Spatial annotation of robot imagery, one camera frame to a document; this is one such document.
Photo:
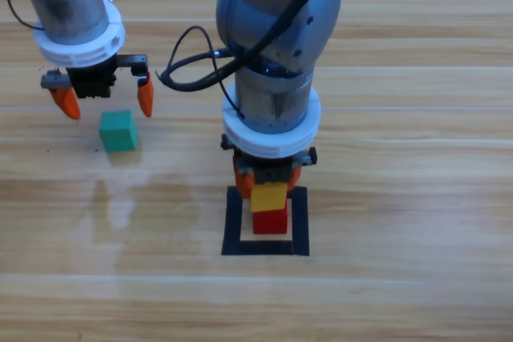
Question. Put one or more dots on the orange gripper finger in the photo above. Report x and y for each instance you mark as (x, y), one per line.
(294, 178)
(145, 97)
(243, 183)
(67, 101)

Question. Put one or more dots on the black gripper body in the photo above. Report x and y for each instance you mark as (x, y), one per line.
(272, 174)
(92, 81)

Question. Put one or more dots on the yellow wooden block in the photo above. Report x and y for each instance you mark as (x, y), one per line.
(267, 198)

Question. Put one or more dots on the green wooden block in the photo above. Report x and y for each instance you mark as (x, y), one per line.
(118, 131)

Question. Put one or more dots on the red wooden block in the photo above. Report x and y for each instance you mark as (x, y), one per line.
(269, 222)

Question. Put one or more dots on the black tape square outline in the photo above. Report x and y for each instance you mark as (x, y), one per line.
(298, 222)

